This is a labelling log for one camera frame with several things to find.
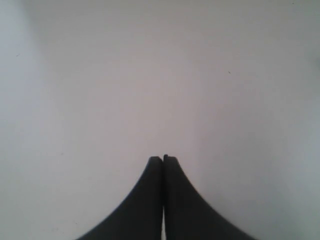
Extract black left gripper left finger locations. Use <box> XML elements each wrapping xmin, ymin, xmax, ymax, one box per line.
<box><xmin>80</xmin><ymin>156</ymin><xmax>163</xmax><ymax>240</ymax></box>

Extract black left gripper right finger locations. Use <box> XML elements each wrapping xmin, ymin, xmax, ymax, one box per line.
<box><xmin>163</xmin><ymin>154</ymin><xmax>252</xmax><ymax>240</ymax></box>

